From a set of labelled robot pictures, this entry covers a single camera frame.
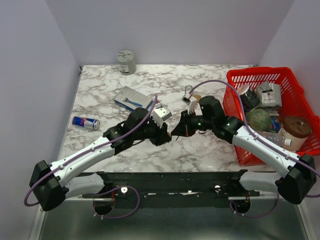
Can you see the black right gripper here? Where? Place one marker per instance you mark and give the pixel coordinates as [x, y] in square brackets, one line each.
[183, 128]

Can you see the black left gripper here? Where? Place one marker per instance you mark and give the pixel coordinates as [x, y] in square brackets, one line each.
[161, 137]

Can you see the large brass padlock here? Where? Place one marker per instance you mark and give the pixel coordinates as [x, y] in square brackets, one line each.
[188, 91]

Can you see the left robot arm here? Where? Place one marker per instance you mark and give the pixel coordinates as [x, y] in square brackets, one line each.
[52, 183]

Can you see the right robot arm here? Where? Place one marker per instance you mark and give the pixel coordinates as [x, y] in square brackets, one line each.
[294, 175]

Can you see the blue razor package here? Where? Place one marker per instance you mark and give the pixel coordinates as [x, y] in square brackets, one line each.
[131, 99]

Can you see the green round melon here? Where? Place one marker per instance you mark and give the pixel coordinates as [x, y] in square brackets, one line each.
[258, 119]

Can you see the red bull can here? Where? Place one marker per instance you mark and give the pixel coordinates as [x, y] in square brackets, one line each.
[85, 122]

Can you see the grey cylindrical canister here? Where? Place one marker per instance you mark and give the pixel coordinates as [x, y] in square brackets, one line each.
[126, 61]

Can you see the clear plastic water bottle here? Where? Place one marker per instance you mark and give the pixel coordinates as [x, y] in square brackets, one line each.
[276, 138]

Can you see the blue snack packet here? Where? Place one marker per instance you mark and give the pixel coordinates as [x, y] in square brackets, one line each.
[275, 125]

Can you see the grey white pouch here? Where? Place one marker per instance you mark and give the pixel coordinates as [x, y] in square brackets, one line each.
[269, 95]

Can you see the red plastic basket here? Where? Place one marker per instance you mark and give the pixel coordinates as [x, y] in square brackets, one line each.
[294, 103]

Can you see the brown lid white jar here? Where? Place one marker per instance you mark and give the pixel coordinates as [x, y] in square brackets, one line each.
[296, 129]

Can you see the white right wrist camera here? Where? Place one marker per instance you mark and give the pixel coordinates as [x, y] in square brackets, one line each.
[191, 102]

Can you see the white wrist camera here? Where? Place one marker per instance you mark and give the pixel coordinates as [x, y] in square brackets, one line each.
[160, 115]
[191, 102]

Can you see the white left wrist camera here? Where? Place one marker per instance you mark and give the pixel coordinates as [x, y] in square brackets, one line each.
[160, 115]

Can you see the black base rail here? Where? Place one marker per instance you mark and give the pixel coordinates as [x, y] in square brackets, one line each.
[171, 189]

